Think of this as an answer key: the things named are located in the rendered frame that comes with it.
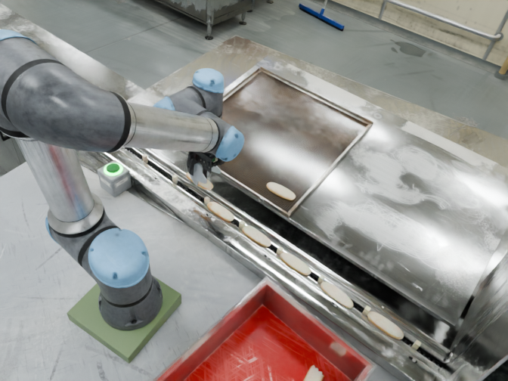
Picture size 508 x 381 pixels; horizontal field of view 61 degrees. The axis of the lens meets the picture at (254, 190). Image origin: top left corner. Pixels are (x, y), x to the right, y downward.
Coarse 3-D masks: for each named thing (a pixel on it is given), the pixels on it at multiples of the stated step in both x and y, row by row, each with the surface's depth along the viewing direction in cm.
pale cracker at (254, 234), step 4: (244, 228) 127; (248, 228) 127; (252, 228) 127; (244, 232) 127; (248, 232) 126; (252, 232) 126; (256, 232) 126; (260, 232) 127; (248, 236) 126; (252, 236) 125; (256, 236) 125; (260, 236) 126; (264, 236) 126; (256, 240) 125; (260, 240) 124; (264, 240) 125; (268, 240) 125; (260, 244) 124; (264, 244) 124; (268, 244) 124
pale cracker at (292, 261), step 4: (284, 252) 123; (280, 256) 122; (284, 256) 121; (288, 256) 121; (292, 256) 122; (284, 260) 121; (288, 260) 120; (292, 260) 121; (296, 260) 121; (300, 260) 121; (288, 264) 120; (292, 264) 120; (296, 264) 120; (300, 264) 120; (304, 264) 120; (296, 268) 119; (300, 268) 119; (304, 268) 119; (308, 268) 120; (300, 272) 119; (304, 272) 119; (308, 272) 119
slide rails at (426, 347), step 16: (160, 176) 140; (208, 208) 132; (272, 240) 126; (320, 272) 120; (320, 288) 116; (368, 304) 114; (368, 320) 111; (416, 336) 109; (416, 352) 106; (432, 352) 107
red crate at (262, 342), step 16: (256, 320) 111; (272, 320) 111; (240, 336) 107; (256, 336) 107; (272, 336) 108; (288, 336) 108; (224, 352) 104; (240, 352) 104; (256, 352) 105; (272, 352) 105; (288, 352) 105; (304, 352) 106; (208, 368) 101; (224, 368) 101; (240, 368) 101; (256, 368) 102; (272, 368) 102; (288, 368) 103; (304, 368) 103; (320, 368) 103; (336, 368) 104
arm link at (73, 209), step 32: (0, 32) 65; (0, 64) 60; (32, 64) 60; (0, 96) 60; (0, 128) 69; (32, 160) 76; (64, 160) 78; (64, 192) 83; (64, 224) 90; (96, 224) 93
